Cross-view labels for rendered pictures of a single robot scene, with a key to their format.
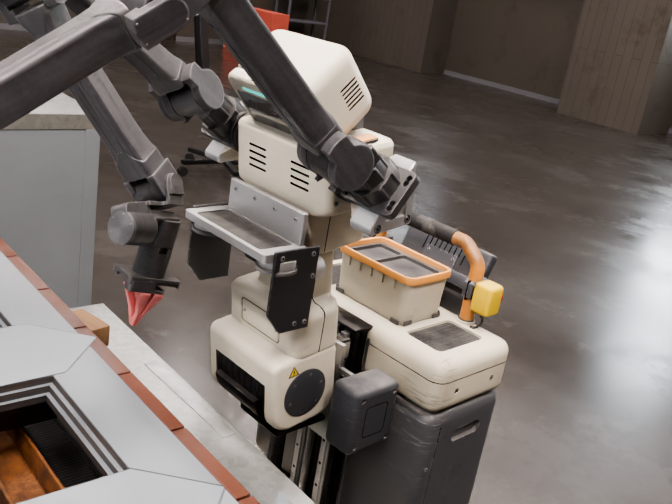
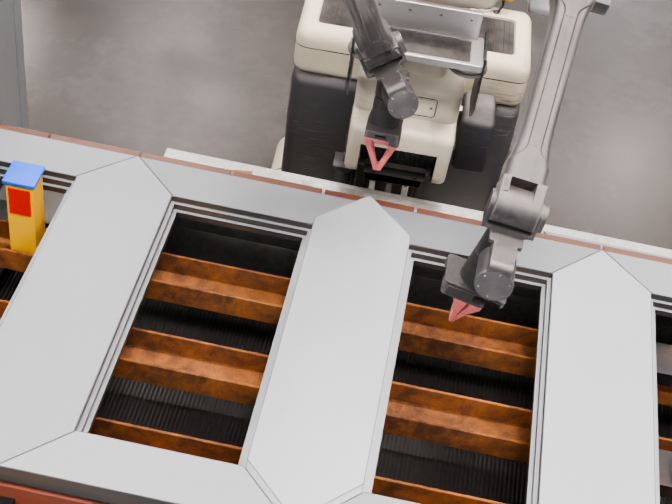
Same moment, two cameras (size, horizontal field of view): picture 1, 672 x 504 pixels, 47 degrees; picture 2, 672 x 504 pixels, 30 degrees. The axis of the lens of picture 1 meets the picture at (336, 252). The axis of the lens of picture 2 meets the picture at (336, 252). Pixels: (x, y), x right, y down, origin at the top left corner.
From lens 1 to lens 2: 1.88 m
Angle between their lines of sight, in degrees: 43
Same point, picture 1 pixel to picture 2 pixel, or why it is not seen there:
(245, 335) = not seen: hidden behind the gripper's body
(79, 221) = (16, 63)
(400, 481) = (488, 168)
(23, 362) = (378, 247)
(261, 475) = not seen: hidden behind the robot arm
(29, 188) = not seen: outside the picture
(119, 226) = (401, 104)
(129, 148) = (385, 34)
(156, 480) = (573, 270)
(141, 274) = (393, 128)
